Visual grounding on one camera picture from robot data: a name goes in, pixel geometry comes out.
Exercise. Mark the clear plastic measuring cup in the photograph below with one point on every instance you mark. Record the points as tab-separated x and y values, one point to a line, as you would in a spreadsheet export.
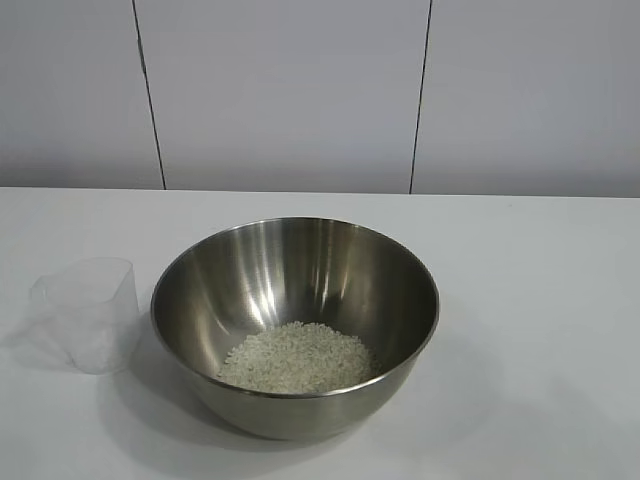
100	310

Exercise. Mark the white uncooked rice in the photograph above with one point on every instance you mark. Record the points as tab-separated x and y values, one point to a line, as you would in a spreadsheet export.
300	357

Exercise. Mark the stainless steel mixing bowl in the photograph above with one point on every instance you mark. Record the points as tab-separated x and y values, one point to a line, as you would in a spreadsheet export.
280	415

